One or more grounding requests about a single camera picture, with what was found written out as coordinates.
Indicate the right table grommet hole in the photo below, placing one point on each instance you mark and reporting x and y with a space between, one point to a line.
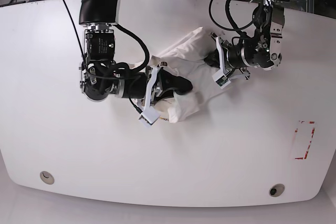
276 190

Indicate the left table grommet hole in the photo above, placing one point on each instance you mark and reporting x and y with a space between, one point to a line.
47 177

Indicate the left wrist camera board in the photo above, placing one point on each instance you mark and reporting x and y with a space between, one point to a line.
221 79

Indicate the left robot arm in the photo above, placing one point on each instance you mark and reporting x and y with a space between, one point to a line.
257 44

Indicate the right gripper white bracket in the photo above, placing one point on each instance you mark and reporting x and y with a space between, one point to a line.
160 82

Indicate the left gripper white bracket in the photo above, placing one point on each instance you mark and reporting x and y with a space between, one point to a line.
226 57

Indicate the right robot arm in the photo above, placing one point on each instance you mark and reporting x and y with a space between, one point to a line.
102 76

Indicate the red tape rectangle marking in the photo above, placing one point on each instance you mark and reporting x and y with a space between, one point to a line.
302 140

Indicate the table grommet hole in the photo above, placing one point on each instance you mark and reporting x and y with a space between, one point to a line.
47 177
276 190

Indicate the white t-shirt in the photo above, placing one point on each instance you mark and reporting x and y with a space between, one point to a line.
185 58

